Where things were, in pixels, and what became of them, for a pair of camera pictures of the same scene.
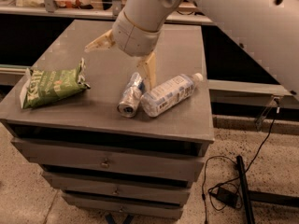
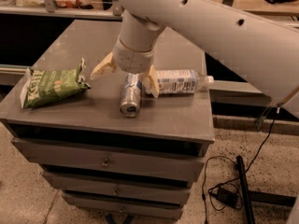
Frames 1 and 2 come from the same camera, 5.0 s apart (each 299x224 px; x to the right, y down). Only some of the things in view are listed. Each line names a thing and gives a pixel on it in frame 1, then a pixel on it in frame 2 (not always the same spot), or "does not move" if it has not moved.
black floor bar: x=245 y=189 does not move
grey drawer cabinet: x=105 y=164 does not move
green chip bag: x=41 y=86 does not move
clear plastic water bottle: x=169 y=92 to x=180 y=81
